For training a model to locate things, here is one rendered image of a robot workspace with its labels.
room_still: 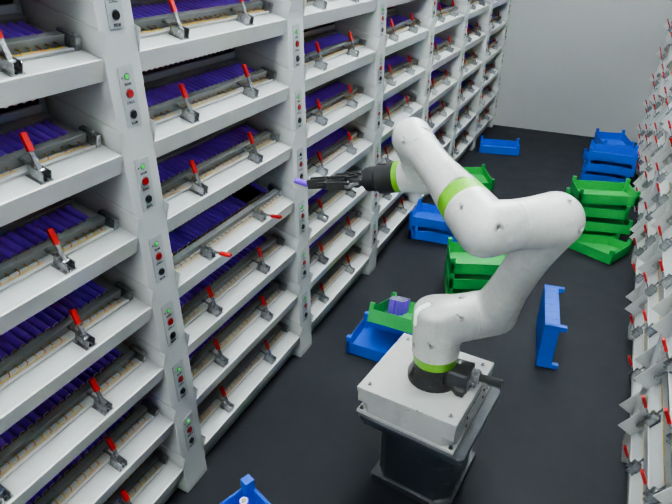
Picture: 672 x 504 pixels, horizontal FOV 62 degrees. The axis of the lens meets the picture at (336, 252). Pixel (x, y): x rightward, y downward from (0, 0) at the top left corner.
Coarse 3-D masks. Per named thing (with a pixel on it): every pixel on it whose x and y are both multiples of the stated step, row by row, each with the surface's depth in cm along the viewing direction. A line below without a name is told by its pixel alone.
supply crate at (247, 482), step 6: (240, 480) 107; (246, 480) 107; (252, 480) 107; (246, 486) 106; (252, 486) 108; (240, 492) 108; (246, 492) 107; (252, 492) 108; (258, 492) 108; (228, 498) 106; (234, 498) 108; (252, 498) 109; (258, 498) 108; (264, 498) 106
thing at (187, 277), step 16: (272, 176) 190; (288, 192) 190; (208, 208) 174; (272, 208) 184; (288, 208) 189; (240, 224) 172; (256, 224) 174; (272, 224) 183; (224, 240) 164; (240, 240) 166; (224, 256) 160; (176, 272) 141; (192, 272) 149; (208, 272) 156
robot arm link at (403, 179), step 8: (392, 168) 159; (400, 168) 157; (408, 168) 152; (392, 176) 158; (400, 176) 157; (408, 176) 155; (416, 176) 153; (392, 184) 159; (400, 184) 158; (408, 184) 157; (416, 184) 155; (424, 184) 154; (416, 192) 158; (424, 192) 157
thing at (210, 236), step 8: (272, 192) 187; (256, 200) 181; (264, 200) 182; (248, 208) 176; (264, 208) 181; (232, 216) 170; (240, 216) 171; (224, 224) 166; (232, 224) 169; (208, 232) 161; (216, 232) 162; (200, 240) 157; (208, 240) 159; (184, 248) 153; (192, 248) 154; (176, 256) 149; (184, 256) 151; (176, 264) 149
